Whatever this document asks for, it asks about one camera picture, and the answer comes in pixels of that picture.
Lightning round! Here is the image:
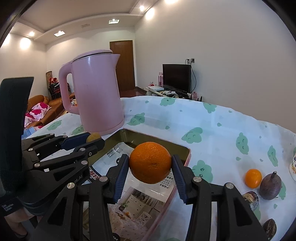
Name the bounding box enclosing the pink metal tin box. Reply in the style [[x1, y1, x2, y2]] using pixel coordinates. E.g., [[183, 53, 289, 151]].
[[88, 129, 191, 240]]

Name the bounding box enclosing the pink electric kettle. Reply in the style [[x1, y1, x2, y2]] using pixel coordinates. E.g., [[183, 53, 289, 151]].
[[59, 49, 125, 136]]

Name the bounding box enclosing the purple round radish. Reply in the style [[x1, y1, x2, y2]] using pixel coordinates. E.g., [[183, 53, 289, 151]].
[[259, 171, 281, 200]]

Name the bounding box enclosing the dark sugarcane piece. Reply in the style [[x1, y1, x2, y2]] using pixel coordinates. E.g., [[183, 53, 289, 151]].
[[242, 191, 259, 211]]

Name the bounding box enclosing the white floral mug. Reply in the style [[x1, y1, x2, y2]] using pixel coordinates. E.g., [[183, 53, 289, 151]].
[[289, 154, 296, 181]]

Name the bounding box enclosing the brown wooden door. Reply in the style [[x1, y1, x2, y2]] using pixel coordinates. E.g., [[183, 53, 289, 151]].
[[109, 40, 135, 92]]

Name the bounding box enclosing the brown longan fruit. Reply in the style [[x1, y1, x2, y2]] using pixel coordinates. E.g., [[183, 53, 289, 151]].
[[86, 133, 101, 143]]

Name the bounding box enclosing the left human hand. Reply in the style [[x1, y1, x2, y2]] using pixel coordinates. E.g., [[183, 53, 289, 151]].
[[4, 207, 34, 237]]

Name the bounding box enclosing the small orange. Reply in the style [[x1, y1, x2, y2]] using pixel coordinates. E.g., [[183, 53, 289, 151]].
[[244, 169, 262, 189]]

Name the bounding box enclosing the pink floral cushion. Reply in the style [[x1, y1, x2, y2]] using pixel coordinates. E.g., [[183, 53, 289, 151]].
[[25, 102, 51, 127]]

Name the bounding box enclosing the large orange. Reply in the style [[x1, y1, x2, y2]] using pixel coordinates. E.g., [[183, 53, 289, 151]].
[[129, 142, 171, 184]]

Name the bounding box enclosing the tv stand with clutter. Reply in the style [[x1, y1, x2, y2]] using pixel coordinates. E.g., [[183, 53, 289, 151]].
[[145, 85, 203, 102]]

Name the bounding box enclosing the black television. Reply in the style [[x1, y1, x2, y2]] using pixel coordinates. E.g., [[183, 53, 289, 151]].
[[163, 64, 191, 93]]

